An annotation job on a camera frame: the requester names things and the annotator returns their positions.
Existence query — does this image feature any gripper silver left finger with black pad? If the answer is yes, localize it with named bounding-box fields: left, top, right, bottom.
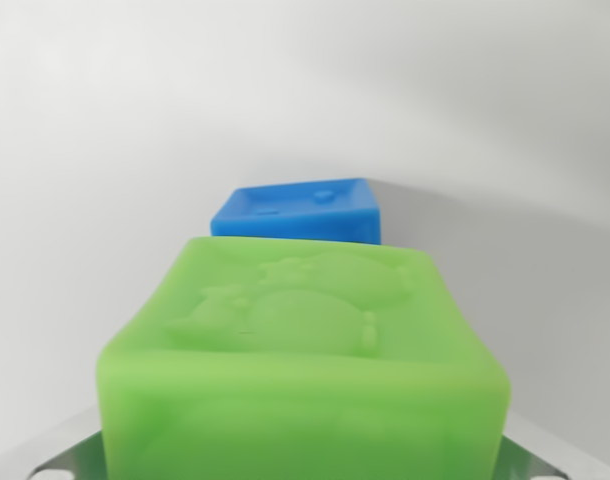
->
left=0, top=402, right=106, bottom=480

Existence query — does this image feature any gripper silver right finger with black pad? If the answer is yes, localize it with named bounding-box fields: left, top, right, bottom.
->
left=494, top=407, right=610, bottom=480

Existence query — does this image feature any green cube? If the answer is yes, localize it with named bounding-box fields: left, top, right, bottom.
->
left=94, top=236, right=513, bottom=480

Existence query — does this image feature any blue cube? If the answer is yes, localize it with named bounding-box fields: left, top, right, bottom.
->
left=209, top=176, right=383, bottom=247

